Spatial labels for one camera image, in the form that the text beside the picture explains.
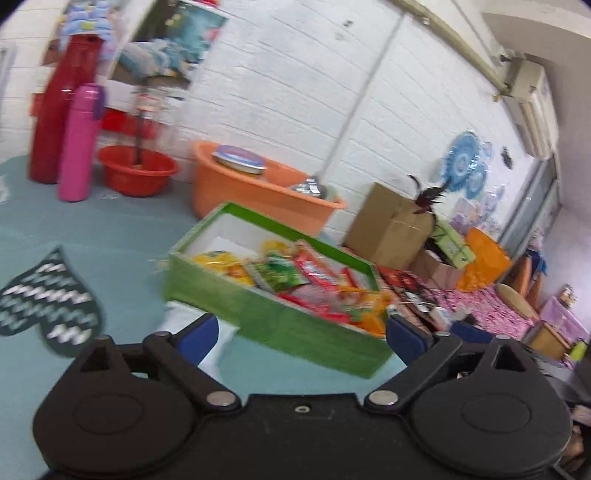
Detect green cardboard box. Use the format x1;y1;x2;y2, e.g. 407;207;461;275
164;202;407;380

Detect red thermos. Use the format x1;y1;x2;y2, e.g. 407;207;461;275
28;34;105;185

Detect pile of assorted snack packets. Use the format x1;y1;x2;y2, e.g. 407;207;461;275
191;237;398;336

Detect orange bag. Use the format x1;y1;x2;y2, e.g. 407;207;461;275
455;226;513;294

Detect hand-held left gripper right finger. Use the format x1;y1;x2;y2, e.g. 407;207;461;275
364;314;530;412

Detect purple-leaved plant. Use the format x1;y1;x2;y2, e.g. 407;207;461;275
406;174;451;216

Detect bedding wall poster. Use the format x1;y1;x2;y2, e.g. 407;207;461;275
106;0;230;91

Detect white wall pipe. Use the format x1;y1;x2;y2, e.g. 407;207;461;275
318;14;407;182

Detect teal printed tablecloth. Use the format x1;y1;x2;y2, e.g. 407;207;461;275
0;154;416;480

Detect glass pitcher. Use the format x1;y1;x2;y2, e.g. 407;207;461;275
131;88;179;153

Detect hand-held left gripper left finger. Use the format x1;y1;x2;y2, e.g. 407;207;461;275
76;313;242;412

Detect orange plastic basin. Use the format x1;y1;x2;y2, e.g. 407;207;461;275
191;141;350;239

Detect beige wall conduit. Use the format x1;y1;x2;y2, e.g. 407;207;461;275
392;0;509;93

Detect tan round cushion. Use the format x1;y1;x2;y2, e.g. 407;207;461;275
496;284;539;322

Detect small green box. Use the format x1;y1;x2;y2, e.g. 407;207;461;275
431;219;476;268

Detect large cardboard box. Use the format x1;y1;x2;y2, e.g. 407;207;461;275
345;182;437;271

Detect orange snack packet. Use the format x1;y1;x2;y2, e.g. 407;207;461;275
339;286;393;336

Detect red plastic basin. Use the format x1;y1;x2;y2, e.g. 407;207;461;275
97;144;181;198

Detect blue paper fan decoration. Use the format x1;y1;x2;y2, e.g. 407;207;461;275
438;131;495;199

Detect red envelopes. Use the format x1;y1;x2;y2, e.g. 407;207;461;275
379;268;435;319

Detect round metal lid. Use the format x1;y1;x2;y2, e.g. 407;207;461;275
211;144;267;179

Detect yellow cellophane snack packet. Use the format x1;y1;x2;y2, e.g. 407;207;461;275
193;249;253;285

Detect white air conditioner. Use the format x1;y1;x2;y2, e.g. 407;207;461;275
501;51;559;160

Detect metal bowl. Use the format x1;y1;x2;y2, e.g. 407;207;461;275
288;175;341;202

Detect pink bottle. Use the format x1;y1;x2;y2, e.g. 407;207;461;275
57;84;106;203

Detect small cardboard box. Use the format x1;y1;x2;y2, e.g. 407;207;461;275
411;249;465;291

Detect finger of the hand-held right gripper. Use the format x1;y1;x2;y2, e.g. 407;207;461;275
449;320;494;345

